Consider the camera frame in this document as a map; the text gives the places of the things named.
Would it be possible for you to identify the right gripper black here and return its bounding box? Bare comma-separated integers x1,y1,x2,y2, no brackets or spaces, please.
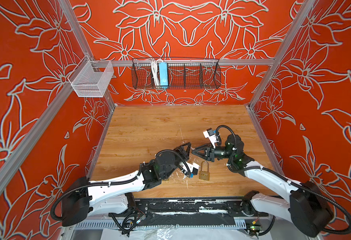
193,143,237,165

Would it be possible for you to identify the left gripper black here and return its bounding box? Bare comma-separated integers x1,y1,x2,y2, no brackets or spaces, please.
162,141,191,179

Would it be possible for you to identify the large brass padlock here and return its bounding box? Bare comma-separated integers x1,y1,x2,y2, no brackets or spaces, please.
199,161,210,181

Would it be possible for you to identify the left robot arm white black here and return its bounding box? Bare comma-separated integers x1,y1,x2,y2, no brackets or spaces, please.
50,142,193,227

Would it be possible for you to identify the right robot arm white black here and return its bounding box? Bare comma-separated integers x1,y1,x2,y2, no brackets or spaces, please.
193,125,351,238

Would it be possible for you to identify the blue white box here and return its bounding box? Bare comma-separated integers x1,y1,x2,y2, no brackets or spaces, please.
158,62,168,89

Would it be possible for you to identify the clear plastic bin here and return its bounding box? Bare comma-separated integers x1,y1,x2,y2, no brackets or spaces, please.
68,61,114,98

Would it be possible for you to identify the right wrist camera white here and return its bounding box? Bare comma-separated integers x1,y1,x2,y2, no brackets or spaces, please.
203,128,219,148

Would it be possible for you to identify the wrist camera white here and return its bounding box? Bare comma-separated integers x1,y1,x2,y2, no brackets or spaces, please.
187,163,200,178
203,128,219,148

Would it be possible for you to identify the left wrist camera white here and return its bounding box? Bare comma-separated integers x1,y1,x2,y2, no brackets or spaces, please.
187,163,200,178

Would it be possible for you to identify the black wire basket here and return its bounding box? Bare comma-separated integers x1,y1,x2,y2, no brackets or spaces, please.
131,57,222,90

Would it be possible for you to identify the aluminium frame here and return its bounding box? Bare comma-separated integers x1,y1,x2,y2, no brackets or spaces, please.
0,0,317,240

